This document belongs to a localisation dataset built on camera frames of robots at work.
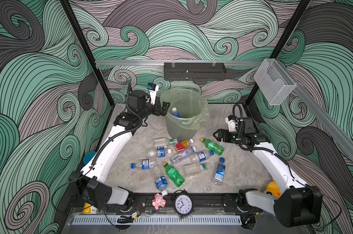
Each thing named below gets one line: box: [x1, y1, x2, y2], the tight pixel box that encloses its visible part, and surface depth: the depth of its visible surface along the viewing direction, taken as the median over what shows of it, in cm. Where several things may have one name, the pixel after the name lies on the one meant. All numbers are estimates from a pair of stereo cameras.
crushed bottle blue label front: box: [155, 175, 169, 197], surface depth 77 cm
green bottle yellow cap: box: [200, 137, 225, 156], surface depth 92 cm
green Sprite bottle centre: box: [162, 161, 186, 188], surface depth 81 cm
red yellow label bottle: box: [174, 138, 194, 152], surface depth 92 cm
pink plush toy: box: [151, 193, 167, 211], surface depth 73 cm
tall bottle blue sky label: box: [212, 157, 226, 186], surface depth 81 cm
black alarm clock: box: [171, 188, 195, 219], surface depth 73 cm
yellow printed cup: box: [82, 202, 99, 215], surface depth 69 cm
